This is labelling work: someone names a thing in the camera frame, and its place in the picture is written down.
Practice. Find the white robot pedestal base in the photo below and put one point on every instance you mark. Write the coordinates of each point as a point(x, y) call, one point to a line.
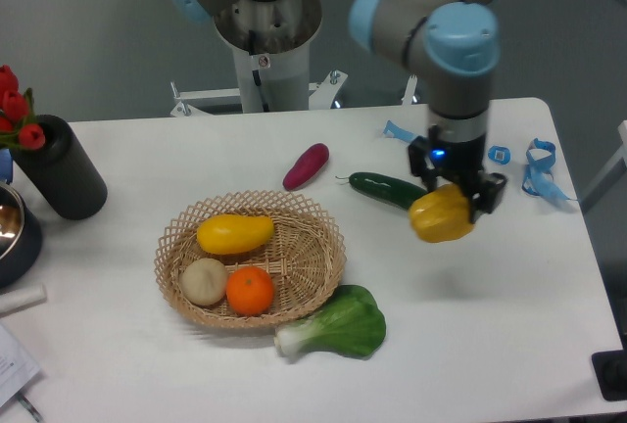
point(270, 45)

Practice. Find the woven wicker basket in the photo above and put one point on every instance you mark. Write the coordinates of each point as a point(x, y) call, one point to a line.
point(305, 257)

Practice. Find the black cylindrical vase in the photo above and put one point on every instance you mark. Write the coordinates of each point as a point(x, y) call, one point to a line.
point(62, 171)

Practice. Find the red tulip bouquet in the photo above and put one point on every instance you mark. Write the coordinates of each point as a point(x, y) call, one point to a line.
point(19, 127)

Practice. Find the green bok choy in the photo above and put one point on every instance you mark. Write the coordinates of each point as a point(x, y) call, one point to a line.
point(350, 323)

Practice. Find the black device at edge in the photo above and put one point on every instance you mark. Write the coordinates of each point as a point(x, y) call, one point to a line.
point(610, 370)

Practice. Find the patterned pen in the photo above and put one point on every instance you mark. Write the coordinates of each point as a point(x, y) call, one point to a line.
point(29, 407)

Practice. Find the dark green cucumber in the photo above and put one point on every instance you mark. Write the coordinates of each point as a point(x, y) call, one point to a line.
point(385, 189)

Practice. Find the white printed paper sheet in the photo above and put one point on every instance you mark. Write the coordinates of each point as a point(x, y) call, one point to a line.
point(18, 367)

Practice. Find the purple sweet potato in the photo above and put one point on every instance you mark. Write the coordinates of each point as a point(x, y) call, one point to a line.
point(310, 163)

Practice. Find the white paper roll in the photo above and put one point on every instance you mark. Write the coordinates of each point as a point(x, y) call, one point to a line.
point(22, 298)

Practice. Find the crumpled blue tape strip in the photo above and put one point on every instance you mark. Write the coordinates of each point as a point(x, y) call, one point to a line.
point(538, 179)

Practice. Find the orange fruit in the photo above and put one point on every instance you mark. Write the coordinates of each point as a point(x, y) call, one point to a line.
point(249, 291)

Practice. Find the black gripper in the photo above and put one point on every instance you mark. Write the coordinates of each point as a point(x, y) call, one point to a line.
point(461, 163)

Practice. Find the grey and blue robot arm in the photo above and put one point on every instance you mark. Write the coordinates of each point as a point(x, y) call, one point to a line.
point(451, 45)

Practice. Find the beige steamed bun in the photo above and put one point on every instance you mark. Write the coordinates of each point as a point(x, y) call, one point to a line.
point(203, 282)

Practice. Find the yellow bell pepper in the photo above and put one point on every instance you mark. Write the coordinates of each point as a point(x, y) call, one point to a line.
point(442, 215)

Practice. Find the dark metal bowl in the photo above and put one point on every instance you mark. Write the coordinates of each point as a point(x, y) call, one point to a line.
point(21, 236)

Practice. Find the blue curved tape strip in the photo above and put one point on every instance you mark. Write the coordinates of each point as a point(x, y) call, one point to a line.
point(391, 130)

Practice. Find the yellow mango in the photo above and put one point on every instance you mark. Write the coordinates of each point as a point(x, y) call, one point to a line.
point(231, 234)

